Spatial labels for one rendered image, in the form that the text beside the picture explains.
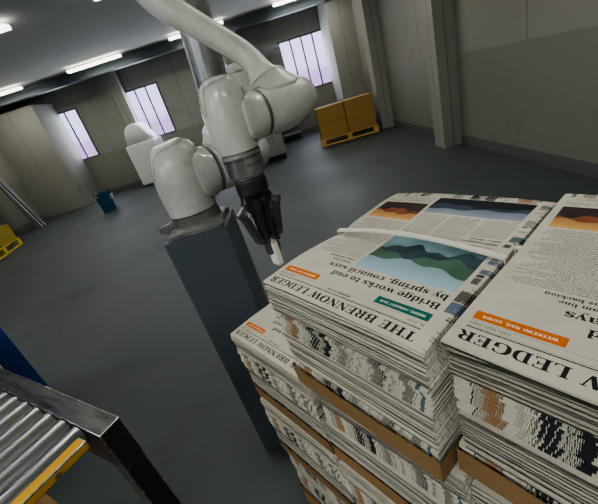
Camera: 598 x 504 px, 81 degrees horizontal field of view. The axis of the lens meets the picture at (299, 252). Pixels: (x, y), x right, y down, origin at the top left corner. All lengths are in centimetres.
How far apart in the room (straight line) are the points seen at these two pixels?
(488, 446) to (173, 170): 95
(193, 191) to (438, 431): 88
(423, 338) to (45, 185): 1131
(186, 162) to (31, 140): 1031
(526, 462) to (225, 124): 70
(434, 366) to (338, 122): 741
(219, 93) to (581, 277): 65
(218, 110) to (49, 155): 1051
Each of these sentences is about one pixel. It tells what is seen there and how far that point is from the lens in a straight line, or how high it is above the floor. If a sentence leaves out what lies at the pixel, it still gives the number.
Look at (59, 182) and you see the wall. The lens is 1130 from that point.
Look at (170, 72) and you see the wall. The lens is 1087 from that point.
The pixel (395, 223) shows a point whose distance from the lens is 63.
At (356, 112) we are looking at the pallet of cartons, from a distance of 773.
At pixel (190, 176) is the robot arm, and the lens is 109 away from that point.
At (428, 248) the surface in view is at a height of 106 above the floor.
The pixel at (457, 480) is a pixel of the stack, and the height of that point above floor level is 82.
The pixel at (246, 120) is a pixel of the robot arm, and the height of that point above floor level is 128.
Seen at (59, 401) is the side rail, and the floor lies 80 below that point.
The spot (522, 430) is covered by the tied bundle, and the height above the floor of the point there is 96.
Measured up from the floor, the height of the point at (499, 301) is 107.
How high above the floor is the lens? 132
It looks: 25 degrees down
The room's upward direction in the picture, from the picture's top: 17 degrees counter-clockwise
